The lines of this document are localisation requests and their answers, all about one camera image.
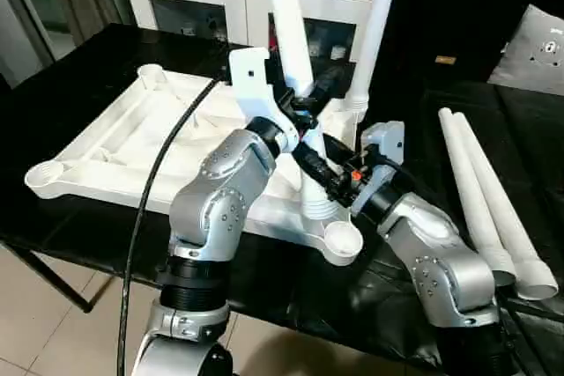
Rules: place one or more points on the white plastic table leg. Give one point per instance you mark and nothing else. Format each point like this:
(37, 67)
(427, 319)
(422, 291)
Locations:
(291, 32)
(374, 41)
(498, 191)
(471, 186)

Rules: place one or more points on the white plastic table top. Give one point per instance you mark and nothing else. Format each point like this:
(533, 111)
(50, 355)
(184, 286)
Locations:
(132, 142)

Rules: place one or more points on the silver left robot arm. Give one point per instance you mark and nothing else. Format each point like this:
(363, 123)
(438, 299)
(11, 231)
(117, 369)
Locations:
(220, 191)

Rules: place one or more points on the black speaker box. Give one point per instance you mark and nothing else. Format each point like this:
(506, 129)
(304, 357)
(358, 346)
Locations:
(440, 10)

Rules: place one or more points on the grey cushion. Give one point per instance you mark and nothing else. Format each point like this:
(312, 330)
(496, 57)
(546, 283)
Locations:
(533, 54)

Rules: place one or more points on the black work mat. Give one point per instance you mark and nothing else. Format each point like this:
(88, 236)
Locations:
(66, 85)

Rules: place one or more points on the black table support leg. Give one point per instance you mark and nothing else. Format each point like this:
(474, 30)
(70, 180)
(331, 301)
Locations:
(48, 274)

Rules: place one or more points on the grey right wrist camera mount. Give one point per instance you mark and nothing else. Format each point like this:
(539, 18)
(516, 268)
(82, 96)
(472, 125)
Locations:
(388, 138)

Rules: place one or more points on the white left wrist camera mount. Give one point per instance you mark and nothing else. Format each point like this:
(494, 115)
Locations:
(253, 81)

